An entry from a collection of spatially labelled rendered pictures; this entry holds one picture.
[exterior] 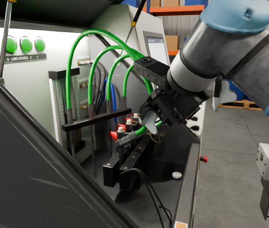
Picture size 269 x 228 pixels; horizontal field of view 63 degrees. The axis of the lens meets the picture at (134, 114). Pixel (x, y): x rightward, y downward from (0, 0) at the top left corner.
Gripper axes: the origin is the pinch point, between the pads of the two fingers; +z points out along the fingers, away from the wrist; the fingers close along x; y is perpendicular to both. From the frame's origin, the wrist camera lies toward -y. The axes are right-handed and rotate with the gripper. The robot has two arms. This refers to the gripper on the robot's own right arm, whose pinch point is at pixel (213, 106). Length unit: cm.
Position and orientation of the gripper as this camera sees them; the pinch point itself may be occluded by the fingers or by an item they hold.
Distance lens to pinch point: 66.8
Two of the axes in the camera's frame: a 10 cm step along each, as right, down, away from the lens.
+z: 0.0, 9.5, 3.1
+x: 3.3, -2.9, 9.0
